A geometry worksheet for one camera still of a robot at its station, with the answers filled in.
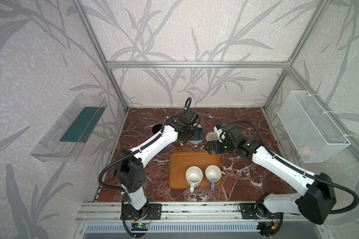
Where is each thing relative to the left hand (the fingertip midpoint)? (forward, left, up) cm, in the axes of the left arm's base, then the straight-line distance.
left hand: (199, 132), depth 83 cm
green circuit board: (-42, +29, -18) cm, 55 cm away
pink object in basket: (-13, -52, +3) cm, 53 cm away
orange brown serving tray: (-23, -12, -17) cm, 30 cm away
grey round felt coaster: (+3, +1, -17) cm, 17 cm away
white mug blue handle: (-5, +1, +13) cm, 14 cm away
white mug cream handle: (-19, +2, -17) cm, 26 cm away
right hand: (-5, -7, -1) cm, 8 cm away
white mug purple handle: (-18, -9, -17) cm, 26 cm away
